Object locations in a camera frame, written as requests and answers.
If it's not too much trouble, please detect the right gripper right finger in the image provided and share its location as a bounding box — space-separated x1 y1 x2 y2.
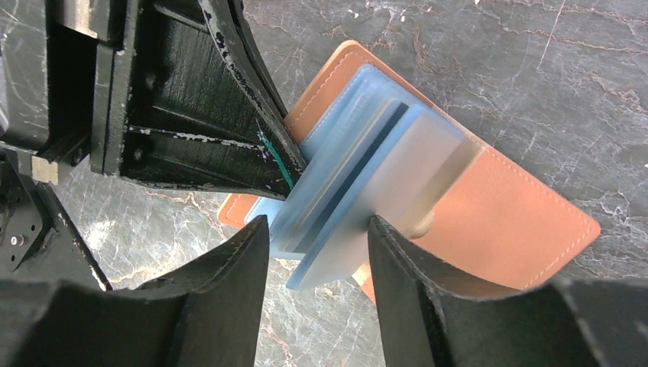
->
368 216 647 366

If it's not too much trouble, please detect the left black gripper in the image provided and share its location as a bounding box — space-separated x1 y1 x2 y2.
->
1 1 305 200

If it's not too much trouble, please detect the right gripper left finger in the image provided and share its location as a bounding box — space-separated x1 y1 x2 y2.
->
1 215 269 366

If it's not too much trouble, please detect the tan leather card holder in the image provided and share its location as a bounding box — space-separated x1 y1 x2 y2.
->
217 40 602 305

